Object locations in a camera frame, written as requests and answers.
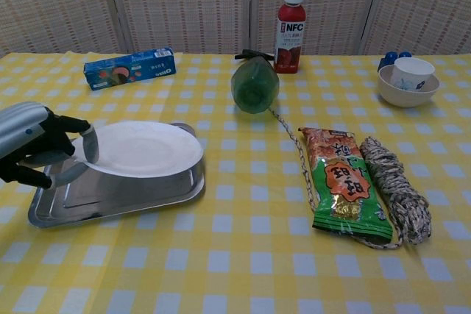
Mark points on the orange green snack bag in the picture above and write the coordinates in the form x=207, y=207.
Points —
x=342, y=181

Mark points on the silver rectangular metal tray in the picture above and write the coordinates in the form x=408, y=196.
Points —
x=129, y=196

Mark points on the red juice bottle white cap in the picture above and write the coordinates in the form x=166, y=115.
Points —
x=290, y=34

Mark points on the cream round bowl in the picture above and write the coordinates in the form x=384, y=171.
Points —
x=404, y=96

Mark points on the woven bamboo folding screen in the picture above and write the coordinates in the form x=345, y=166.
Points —
x=184, y=5

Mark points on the green spray bottle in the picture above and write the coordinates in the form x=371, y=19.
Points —
x=254, y=86

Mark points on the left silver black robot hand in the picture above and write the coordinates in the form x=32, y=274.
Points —
x=25, y=126

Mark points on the white round plate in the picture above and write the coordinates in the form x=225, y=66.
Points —
x=147, y=148

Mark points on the blue building block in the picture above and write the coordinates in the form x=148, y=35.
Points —
x=389, y=58

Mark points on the blue cookie box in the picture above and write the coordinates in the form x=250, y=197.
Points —
x=129, y=69

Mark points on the white paper cup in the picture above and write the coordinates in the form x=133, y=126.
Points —
x=412, y=71

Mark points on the yellow white checkered tablecloth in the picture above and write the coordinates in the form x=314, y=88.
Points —
x=235, y=273

